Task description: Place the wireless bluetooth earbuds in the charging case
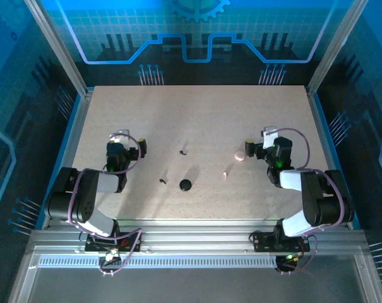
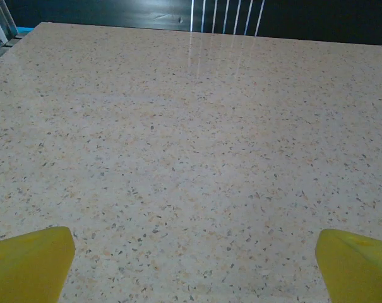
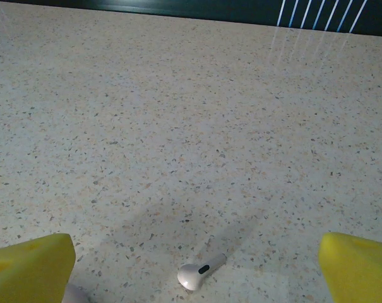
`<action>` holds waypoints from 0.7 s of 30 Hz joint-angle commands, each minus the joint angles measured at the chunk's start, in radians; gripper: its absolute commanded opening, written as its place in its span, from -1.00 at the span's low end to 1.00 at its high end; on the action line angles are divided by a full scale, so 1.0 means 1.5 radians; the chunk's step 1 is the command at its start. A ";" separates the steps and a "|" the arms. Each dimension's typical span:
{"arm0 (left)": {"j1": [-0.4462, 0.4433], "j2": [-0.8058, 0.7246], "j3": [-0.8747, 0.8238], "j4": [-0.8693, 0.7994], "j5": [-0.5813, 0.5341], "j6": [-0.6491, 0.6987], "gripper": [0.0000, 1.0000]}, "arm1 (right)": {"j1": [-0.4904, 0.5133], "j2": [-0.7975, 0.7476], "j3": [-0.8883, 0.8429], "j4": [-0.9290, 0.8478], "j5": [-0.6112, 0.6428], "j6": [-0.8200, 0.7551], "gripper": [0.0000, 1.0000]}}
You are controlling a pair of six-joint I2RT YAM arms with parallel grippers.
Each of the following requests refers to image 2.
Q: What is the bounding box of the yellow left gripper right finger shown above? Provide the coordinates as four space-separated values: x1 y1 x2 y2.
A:
315 229 382 303

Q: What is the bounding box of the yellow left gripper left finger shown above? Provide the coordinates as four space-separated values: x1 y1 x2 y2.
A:
0 225 76 303

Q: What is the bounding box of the blue circuit print panel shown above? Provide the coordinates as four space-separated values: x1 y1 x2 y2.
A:
3 0 382 47

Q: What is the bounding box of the aluminium table side rail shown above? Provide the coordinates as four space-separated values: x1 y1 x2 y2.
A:
0 30 37 66

